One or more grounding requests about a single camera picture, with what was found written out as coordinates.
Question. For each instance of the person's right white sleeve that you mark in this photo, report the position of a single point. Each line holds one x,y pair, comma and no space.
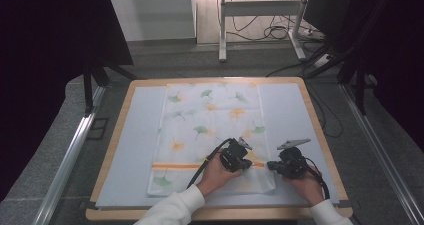
330,215

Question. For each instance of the person's left white sleeve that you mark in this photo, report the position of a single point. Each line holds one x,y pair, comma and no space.
173,208

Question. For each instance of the dark curtain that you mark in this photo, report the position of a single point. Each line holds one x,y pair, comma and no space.
396,51
40,68

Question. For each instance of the person's white sleeve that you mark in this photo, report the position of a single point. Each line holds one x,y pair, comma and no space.
330,215
173,208

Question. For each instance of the aluminium rail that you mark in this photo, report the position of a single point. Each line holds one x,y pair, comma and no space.
66,165
383,158

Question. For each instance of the pale blue table mat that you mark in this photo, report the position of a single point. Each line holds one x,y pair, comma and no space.
293,111

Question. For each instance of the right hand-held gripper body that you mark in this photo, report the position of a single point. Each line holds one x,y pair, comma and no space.
293,163

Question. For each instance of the white power adapter box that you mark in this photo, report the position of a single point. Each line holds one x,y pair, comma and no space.
322,60

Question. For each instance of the black floor bracket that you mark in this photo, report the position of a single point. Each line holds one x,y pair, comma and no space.
98,129

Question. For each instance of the black metal stand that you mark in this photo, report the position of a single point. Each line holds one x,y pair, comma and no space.
360,85
88,88

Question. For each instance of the white power strip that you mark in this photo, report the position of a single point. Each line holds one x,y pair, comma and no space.
311,33

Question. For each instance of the white cabinet panel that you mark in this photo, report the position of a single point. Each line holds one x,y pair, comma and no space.
150,15

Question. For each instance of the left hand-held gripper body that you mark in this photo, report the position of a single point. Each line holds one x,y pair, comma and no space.
233,156

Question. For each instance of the person's left hand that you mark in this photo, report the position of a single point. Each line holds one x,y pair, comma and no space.
215,176

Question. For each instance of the white leaf-patterned cloth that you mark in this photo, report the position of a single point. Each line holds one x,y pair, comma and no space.
200,118

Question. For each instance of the person's right hand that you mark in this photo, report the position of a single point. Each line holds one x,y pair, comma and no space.
305,189

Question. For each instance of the white metal desk frame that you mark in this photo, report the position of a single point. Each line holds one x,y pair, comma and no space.
260,8

